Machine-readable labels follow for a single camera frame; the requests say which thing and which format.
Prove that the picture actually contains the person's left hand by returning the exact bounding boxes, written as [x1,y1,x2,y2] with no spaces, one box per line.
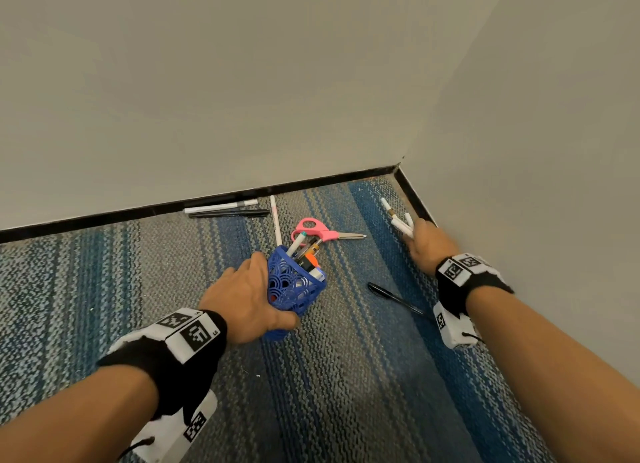
[197,251,301,346]

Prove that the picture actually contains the black left wrist camera band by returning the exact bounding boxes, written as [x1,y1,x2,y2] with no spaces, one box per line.
[96,307,229,463]

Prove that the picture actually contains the person's left forearm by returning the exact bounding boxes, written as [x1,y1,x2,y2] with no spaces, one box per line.
[0,364,162,463]

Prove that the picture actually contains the black baseboard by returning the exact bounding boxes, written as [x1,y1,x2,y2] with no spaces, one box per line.
[394,165,439,227]
[0,165,401,244]

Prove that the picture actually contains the pink scissors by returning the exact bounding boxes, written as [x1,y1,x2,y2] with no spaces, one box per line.
[291,217,367,244]

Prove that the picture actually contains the black ballpoint pen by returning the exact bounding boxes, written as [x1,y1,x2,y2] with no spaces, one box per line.
[367,282,427,317]

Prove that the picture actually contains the blue lattice pen holder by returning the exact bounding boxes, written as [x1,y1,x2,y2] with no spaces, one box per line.
[263,245,329,342]

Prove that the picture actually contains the person's right hand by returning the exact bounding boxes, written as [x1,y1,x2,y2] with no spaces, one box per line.
[403,219,461,277]

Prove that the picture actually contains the black wrist camera band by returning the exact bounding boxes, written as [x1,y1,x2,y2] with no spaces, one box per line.
[432,252,516,350]
[96,307,229,463]

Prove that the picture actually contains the thin white pink pen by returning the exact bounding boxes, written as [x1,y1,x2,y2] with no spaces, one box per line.
[269,195,284,249]

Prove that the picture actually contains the person's right forearm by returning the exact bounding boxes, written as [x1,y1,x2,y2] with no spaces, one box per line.
[464,285,640,463]

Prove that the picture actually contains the white pen with black tip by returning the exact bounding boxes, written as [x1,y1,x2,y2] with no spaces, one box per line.
[183,199,259,215]

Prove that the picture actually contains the black right wrist camera band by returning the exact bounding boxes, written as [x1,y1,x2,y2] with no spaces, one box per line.
[432,252,516,350]

